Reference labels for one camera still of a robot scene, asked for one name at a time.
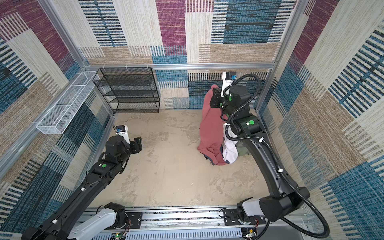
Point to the green printed t-shirt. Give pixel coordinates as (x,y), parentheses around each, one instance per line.
(242,149)

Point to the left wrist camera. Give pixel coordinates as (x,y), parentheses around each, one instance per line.
(122,130)

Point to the white cloth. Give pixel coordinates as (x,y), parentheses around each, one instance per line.
(229,149)

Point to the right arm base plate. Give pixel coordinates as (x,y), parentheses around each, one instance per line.
(234,217)

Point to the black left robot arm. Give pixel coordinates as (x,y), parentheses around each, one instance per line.
(61,224)

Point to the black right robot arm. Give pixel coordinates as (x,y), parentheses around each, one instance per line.
(285,195)

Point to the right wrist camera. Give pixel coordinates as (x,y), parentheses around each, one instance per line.
(228,78)

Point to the red cloth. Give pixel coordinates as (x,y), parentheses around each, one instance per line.
(211,132)

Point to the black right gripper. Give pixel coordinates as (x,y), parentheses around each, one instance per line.
(214,104)

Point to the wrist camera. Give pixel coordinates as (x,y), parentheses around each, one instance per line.
(228,78)
(122,130)

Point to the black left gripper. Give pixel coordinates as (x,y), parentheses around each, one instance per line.
(136,145)

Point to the black wire shelf rack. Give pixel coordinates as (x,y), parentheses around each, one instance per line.
(128,90)

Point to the white wire mesh basket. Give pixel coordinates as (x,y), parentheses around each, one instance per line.
(57,119)

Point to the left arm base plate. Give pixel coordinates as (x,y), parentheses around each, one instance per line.
(127,221)

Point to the aluminium front rail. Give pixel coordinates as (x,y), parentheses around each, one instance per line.
(191,223)

